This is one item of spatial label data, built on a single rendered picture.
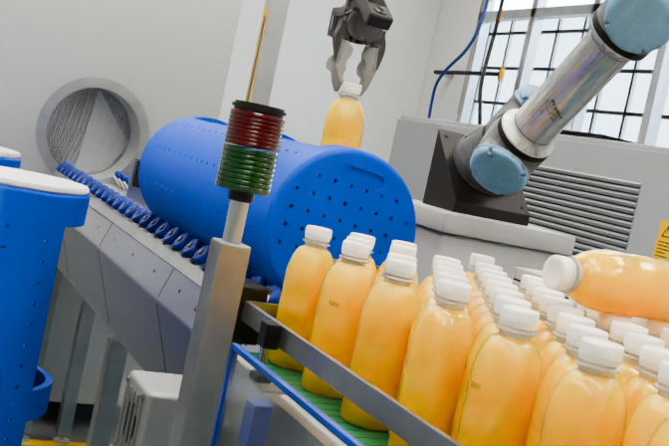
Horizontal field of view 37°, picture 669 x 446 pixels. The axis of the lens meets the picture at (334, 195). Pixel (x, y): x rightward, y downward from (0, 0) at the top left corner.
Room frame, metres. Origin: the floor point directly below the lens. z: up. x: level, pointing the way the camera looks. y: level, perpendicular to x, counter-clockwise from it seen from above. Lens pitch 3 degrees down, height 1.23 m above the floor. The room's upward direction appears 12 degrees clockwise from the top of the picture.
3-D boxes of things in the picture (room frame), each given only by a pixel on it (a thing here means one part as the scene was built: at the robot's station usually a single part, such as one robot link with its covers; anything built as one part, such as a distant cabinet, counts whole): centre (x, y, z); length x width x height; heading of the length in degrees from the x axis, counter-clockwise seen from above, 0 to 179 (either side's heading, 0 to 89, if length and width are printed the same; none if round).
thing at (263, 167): (1.14, 0.10, 1.18); 0.06 x 0.06 x 0.05
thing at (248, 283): (1.51, 0.11, 0.95); 0.10 x 0.07 x 0.10; 116
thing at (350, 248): (1.36, -0.04, 1.10); 0.04 x 0.04 x 0.02
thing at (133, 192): (2.84, 0.52, 1.00); 0.10 x 0.04 x 0.15; 116
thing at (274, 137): (1.14, 0.10, 1.23); 0.06 x 0.06 x 0.04
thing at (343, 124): (1.80, 0.01, 1.23); 0.07 x 0.07 x 0.19
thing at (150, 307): (2.59, 0.40, 0.79); 2.17 x 0.29 x 0.34; 26
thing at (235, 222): (1.14, 0.10, 1.18); 0.06 x 0.06 x 0.16
